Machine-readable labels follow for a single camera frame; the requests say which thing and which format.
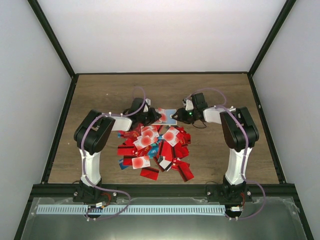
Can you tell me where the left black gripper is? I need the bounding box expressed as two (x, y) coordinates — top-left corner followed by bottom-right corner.
(137, 107), (162, 127)

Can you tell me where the beige leather card holder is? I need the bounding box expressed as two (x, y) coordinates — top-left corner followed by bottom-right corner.
(152, 108), (178, 126)

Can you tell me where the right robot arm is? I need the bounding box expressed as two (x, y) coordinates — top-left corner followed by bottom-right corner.
(172, 92), (260, 202)

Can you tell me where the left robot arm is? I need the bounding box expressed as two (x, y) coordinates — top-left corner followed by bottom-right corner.
(73, 97), (161, 202)

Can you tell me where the white red circle card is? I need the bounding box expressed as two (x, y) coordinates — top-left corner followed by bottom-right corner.
(162, 126), (184, 147)

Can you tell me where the white pink gradient card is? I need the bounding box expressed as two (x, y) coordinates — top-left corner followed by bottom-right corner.
(133, 129), (159, 151)

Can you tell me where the red card bottom right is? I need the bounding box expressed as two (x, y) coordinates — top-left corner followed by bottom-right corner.
(172, 161), (194, 182)

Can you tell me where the red card bottom centre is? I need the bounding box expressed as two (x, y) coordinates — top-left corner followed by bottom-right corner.
(140, 167), (159, 181)

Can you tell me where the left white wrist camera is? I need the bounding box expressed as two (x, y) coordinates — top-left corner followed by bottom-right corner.
(144, 98), (151, 108)

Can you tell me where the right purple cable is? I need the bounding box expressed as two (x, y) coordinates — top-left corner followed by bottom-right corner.
(186, 87), (266, 221)

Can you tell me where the black front frame rail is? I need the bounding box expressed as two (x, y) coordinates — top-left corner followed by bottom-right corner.
(30, 183), (298, 202)

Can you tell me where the light blue cable duct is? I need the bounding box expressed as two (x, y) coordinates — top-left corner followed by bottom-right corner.
(36, 204), (226, 216)

